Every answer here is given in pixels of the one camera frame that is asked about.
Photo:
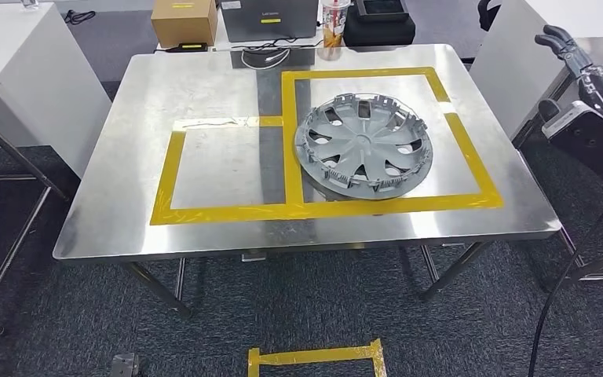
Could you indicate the grey plastic wheel hubcap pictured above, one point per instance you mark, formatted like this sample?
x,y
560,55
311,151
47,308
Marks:
x,y
364,145

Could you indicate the yellow tape on workbench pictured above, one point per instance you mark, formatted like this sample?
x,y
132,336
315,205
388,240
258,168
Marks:
x,y
288,104

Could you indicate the steel workbench table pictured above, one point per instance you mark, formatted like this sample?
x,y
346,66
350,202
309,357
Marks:
x,y
124,156

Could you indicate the white block desk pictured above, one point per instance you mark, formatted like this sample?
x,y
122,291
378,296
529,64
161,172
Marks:
x,y
31,78
509,62

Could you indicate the black case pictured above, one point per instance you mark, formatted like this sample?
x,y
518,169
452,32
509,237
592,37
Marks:
x,y
379,31

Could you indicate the clear drink cup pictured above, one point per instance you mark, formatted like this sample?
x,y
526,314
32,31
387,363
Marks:
x,y
334,23

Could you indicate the grey equipment case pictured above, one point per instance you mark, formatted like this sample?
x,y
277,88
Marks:
x,y
270,21

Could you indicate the steel floor socket plate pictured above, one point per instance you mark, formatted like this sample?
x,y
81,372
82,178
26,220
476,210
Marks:
x,y
253,257

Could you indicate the yellow floor tape square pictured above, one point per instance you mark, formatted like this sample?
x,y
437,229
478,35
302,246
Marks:
x,y
312,356

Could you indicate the black device yellow label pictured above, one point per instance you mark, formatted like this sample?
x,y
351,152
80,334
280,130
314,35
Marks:
x,y
184,47

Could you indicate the brown cardboard box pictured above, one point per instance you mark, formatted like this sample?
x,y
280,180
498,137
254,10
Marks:
x,y
184,23

